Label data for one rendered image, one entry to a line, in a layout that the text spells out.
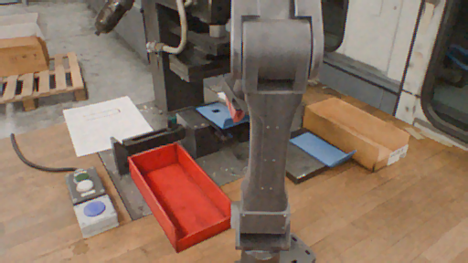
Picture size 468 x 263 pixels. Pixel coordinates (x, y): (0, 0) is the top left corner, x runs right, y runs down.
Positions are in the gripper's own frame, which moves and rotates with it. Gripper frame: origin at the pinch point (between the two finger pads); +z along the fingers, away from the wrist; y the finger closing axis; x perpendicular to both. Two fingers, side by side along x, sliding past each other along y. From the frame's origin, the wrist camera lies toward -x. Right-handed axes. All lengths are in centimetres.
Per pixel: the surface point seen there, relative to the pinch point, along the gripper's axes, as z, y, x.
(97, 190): 9.1, -1.4, 32.4
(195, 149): 10.3, 1.4, 8.2
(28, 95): 194, 211, 45
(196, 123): 6.0, 5.7, 6.6
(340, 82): 20, 15, -62
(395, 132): -2.7, -19.2, -35.7
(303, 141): 5.9, -8.5, -17.1
